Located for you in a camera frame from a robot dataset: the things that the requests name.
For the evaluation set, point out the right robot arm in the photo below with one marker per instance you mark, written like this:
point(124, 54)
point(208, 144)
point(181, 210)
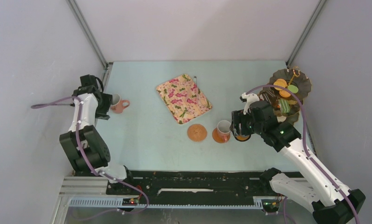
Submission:
point(328, 199)

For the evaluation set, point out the green round biscuit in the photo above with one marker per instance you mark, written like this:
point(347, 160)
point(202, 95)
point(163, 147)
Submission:
point(294, 89)

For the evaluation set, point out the orange round biscuit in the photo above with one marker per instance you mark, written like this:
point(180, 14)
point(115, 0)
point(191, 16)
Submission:
point(285, 94)

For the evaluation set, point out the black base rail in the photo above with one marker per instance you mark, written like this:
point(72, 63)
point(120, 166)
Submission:
point(194, 188)

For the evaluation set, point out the orange question mark coaster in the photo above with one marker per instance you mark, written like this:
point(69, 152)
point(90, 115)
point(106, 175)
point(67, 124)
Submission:
point(242, 138)

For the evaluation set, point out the small pink cup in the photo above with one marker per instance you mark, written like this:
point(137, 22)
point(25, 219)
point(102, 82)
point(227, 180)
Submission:
point(224, 126)

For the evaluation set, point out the green striped cake slice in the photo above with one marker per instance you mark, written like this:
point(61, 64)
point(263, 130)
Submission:
point(284, 106)

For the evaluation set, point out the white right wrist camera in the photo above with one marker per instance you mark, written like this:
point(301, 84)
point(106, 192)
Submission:
point(248, 99)

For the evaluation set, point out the pink mug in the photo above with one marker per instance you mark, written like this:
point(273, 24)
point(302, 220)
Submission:
point(118, 105)

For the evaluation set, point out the small yellow cookie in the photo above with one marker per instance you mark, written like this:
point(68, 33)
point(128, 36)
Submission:
point(280, 84)

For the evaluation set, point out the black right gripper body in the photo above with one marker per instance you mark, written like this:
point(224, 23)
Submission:
point(248, 126)

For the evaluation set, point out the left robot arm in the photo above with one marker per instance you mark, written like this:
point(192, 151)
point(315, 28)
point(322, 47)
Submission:
point(82, 144)

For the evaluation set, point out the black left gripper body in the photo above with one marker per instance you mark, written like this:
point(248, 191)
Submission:
point(103, 107)

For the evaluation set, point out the three tier black cake stand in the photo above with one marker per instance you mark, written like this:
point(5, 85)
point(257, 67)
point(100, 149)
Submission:
point(295, 77)

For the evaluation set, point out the chocolate cake piece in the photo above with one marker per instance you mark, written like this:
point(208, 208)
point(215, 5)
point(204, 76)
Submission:
point(268, 96)

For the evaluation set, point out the wooden round coaster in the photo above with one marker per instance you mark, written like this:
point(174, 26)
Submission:
point(197, 132)
point(220, 137)

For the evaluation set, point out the floral rectangular tray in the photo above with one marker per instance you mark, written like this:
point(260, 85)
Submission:
point(178, 95)

